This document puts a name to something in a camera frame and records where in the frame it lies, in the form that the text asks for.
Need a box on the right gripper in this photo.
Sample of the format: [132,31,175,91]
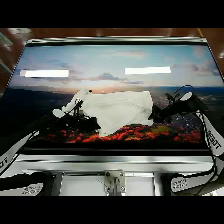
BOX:
[148,107,170,124]

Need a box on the white shirt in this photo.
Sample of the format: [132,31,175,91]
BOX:
[80,89,155,137]

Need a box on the silver frame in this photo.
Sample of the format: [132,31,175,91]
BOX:
[0,35,224,197]

